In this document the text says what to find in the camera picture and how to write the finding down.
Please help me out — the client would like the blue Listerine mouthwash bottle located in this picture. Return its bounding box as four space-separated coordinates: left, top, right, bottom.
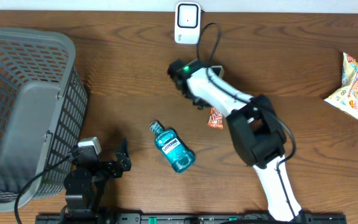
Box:
150 121 196 174

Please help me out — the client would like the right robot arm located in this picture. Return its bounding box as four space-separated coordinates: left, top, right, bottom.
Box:
167 60 302 222

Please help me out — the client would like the grey plastic shopping basket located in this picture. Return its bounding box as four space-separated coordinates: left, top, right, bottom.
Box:
0 27 88 212

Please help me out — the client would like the white barcode scanner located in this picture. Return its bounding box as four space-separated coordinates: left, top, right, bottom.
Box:
174 2 201 45

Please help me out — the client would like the orange Top snack bar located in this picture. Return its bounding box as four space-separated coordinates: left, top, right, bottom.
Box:
208 108 224 129

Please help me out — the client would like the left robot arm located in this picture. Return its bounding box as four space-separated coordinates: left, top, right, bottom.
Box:
59 137 132 223

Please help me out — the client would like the wet wipes packet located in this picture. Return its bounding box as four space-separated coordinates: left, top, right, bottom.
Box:
324 52 358 120

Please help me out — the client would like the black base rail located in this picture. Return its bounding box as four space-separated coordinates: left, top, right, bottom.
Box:
35 213 347 224

